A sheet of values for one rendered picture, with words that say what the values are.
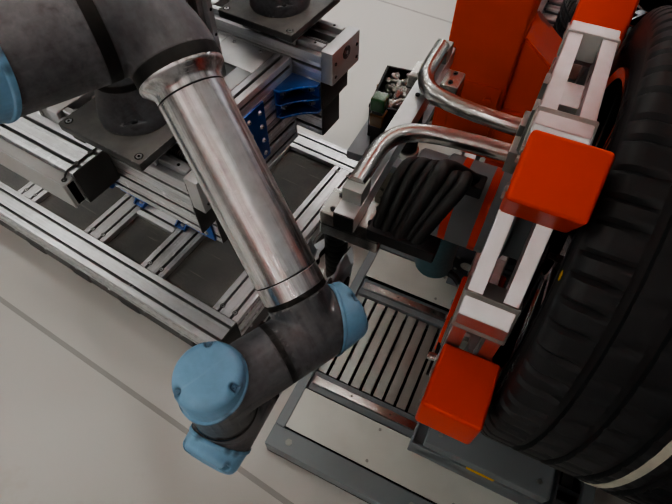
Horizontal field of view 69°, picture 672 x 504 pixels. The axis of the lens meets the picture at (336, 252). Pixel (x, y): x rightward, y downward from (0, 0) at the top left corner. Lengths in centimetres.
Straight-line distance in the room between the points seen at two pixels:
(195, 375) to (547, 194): 37
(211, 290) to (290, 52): 70
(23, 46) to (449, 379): 56
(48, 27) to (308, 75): 90
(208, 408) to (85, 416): 121
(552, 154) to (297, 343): 31
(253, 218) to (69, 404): 130
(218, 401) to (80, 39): 36
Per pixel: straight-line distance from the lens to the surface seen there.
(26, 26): 53
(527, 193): 48
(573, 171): 49
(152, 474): 158
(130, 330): 177
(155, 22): 54
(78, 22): 54
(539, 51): 125
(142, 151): 101
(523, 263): 58
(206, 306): 146
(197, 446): 62
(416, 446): 136
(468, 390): 64
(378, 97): 133
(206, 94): 53
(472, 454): 131
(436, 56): 85
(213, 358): 52
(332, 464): 142
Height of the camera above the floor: 147
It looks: 55 degrees down
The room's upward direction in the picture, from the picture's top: straight up
